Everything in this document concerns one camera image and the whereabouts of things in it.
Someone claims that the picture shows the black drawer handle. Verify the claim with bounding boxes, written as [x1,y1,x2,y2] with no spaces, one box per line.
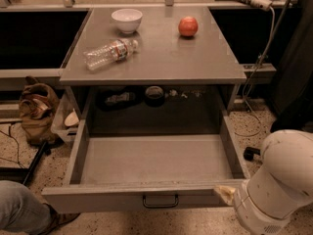
[143,195,179,209]

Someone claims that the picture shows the clear plastic water bottle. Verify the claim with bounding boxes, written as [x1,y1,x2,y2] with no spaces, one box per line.
[83,38,139,71]

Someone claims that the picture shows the white ceramic bowl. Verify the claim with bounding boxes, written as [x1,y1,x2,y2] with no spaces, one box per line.
[112,9,143,34]

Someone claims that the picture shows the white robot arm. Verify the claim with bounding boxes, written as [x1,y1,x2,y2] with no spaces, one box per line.
[214,130,313,235]

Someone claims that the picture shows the clear plastic bin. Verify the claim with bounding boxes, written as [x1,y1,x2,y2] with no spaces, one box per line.
[51,94,79,146]

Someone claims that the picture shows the black tape roll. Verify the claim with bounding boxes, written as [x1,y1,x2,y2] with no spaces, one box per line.
[145,86,164,107]

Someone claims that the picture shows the grey hanging cable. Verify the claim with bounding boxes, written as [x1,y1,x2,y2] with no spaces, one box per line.
[234,5,277,138]

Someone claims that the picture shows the grey top drawer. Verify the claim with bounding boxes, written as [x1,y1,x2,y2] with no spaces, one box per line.
[42,117,249,213]

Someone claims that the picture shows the person leg in jeans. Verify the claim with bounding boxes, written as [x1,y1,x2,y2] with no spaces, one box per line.
[0,180,52,235]

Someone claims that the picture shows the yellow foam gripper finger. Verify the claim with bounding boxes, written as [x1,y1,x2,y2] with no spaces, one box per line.
[214,185,236,206]

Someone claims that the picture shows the brown shoe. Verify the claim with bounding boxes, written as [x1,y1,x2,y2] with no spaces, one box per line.
[38,205,79,235]

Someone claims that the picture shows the black metal bar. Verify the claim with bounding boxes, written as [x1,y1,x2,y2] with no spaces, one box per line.
[22,141,51,185]

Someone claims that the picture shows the grey cabinet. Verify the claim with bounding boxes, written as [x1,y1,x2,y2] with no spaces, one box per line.
[61,7,246,136]

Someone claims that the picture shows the red apple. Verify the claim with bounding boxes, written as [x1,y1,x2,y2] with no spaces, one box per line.
[178,17,199,37]

